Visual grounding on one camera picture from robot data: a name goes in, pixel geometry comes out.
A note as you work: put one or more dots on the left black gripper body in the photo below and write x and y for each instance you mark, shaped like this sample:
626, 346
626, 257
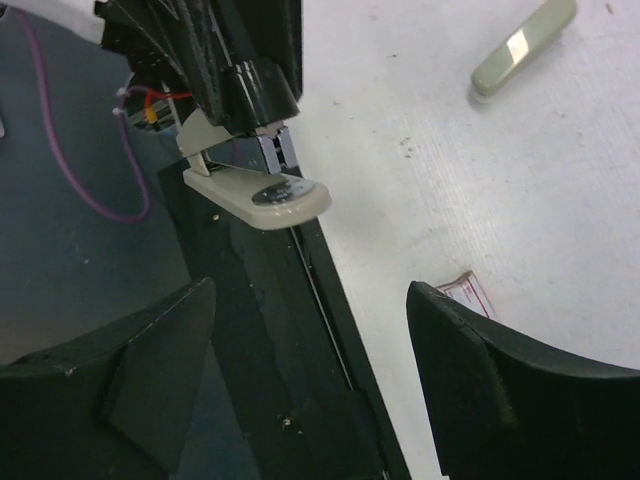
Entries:
163, 41

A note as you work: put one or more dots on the red white staple box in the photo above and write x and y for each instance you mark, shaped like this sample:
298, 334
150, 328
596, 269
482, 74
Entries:
467, 291

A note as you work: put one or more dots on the olive green stapler cover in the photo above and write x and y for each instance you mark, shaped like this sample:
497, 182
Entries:
521, 47

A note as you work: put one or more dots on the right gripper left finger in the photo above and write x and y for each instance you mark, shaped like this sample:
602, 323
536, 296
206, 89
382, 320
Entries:
115, 403

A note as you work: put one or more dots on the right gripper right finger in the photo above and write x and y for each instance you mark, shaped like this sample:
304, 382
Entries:
502, 405

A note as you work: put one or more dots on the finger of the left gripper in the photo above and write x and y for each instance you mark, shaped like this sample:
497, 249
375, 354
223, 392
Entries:
248, 89
284, 26

